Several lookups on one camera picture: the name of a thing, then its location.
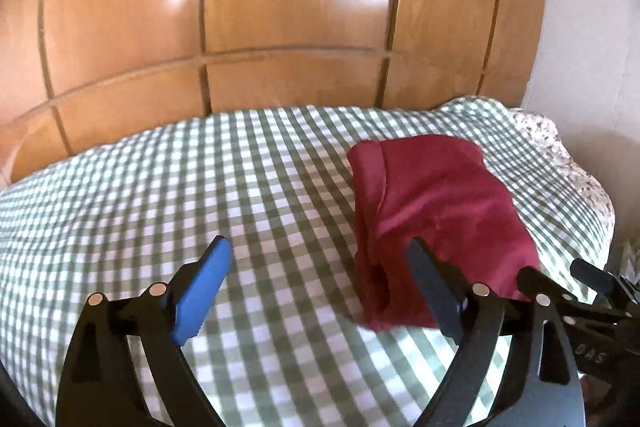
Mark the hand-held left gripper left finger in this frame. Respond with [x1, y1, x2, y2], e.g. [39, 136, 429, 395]
[55, 235, 232, 427]

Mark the green white checked bed sheet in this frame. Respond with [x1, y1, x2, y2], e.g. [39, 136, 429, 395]
[0, 96, 612, 427]

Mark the dark red garment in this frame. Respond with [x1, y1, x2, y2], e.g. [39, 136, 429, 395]
[346, 134, 542, 332]

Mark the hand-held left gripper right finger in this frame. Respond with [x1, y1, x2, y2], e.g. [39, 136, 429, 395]
[406, 237, 587, 427]

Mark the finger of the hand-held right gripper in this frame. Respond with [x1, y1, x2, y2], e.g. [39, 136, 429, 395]
[570, 258, 632, 306]
[516, 266, 623, 327]

